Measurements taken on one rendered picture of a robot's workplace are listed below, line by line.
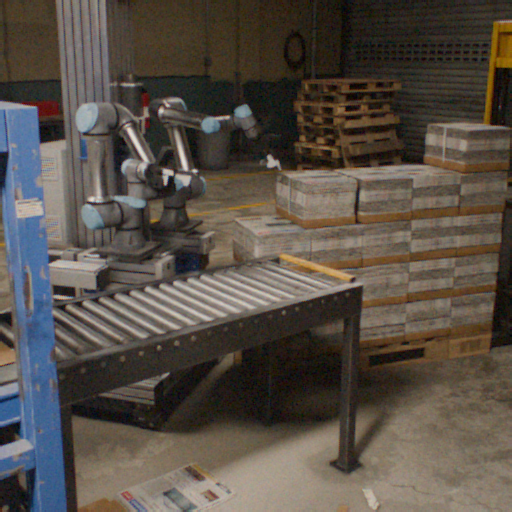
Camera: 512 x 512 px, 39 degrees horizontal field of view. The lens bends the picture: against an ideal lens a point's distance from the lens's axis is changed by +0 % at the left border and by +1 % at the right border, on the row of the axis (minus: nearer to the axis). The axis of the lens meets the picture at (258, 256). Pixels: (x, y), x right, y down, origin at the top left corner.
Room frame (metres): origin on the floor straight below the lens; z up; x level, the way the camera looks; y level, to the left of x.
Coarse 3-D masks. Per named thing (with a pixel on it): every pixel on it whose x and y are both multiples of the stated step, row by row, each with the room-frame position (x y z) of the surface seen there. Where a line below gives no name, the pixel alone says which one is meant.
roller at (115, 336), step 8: (72, 304) 2.44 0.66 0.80; (64, 312) 2.43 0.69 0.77; (72, 312) 2.39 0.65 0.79; (80, 312) 2.37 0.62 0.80; (80, 320) 2.34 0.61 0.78; (88, 320) 2.30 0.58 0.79; (96, 320) 2.28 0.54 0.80; (96, 328) 2.25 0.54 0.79; (104, 328) 2.22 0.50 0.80; (112, 328) 2.21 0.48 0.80; (104, 336) 2.20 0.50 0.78; (112, 336) 2.17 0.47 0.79; (120, 336) 2.15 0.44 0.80; (128, 336) 2.14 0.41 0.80; (120, 344) 2.12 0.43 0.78
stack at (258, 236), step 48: (240, 240) 3.64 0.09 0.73; (288, 240) 3.44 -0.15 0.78; (336, 240) 3.55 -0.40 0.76; (384, 240) 3.65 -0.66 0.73; (432, 240) 3.75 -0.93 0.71; (384, 288) 3.65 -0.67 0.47; (432, 288) 3.75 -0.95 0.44; (288, 336) 3.45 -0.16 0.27; (336, 336) 3.55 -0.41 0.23; (384, 336) 3.66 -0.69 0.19; (288, 384) 3.45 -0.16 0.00
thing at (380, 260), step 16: (240, 256) 3.62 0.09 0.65; (384, 256) 3.64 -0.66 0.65; (400, 256) 3.68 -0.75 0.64; (416, 256) 3.71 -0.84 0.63; (432, 256) 3.75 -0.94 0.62; (304, 272) 3.48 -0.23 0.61; (368, 304) 3.61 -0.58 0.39; (384, 304) 3.64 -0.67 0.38; (400, 336) 3.69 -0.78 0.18; (416, 336) 3.72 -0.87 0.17; (432, 336) 3.76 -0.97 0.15; (288, 352) 3.45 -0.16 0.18; (304, 352) 3.48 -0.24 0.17; (320, 352) 3.51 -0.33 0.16
